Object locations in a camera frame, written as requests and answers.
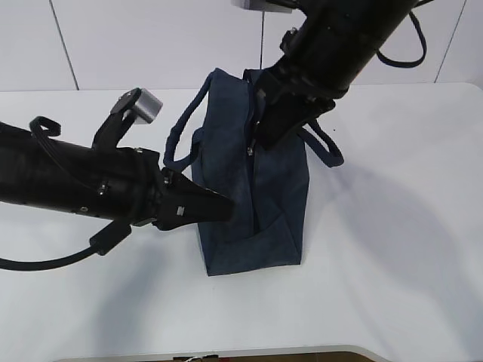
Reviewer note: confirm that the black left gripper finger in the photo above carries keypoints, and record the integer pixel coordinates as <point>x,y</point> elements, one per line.
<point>183,202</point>

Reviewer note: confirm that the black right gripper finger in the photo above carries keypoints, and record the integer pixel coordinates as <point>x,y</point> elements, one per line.
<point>288,115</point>

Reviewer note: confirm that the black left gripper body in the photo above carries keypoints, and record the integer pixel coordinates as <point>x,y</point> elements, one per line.
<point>136,193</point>

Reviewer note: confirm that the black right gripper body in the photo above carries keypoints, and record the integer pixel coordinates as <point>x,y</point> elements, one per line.
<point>297,84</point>

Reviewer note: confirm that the dark blue lunch bag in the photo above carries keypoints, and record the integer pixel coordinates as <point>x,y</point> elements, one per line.
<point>212,138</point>

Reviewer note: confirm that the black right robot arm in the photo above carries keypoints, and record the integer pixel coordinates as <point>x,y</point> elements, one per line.
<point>355,30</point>

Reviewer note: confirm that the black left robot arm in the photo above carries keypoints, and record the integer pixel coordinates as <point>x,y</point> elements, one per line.
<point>30,177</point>

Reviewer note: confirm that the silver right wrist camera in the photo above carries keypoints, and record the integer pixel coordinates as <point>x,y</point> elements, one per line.
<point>262,6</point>

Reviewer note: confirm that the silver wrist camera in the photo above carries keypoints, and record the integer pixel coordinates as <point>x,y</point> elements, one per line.
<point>262,6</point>
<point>141,103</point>

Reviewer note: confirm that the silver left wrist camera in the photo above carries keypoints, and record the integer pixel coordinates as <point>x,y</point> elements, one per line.
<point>141,103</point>

